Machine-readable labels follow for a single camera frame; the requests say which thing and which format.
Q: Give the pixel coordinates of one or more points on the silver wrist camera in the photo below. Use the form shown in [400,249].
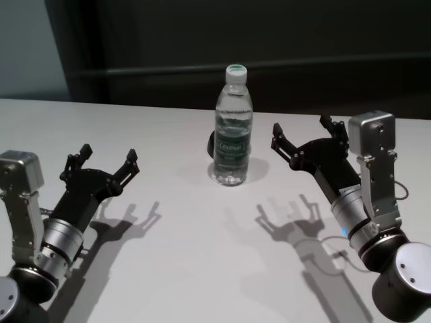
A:
[373,151]
[20,175]

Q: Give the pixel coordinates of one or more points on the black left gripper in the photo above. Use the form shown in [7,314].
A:
[87,191]

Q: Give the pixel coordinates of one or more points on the grey horizontal rail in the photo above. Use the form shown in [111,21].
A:
[151,70]

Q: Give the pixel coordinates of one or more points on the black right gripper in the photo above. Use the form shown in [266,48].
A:
[326,165]

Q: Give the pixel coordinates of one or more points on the clear water bottle green label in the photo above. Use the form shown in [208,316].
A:
[233,134]

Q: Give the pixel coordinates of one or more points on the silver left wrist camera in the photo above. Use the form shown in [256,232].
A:
[20,175]

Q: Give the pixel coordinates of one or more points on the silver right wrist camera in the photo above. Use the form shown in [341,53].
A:
[373,151]

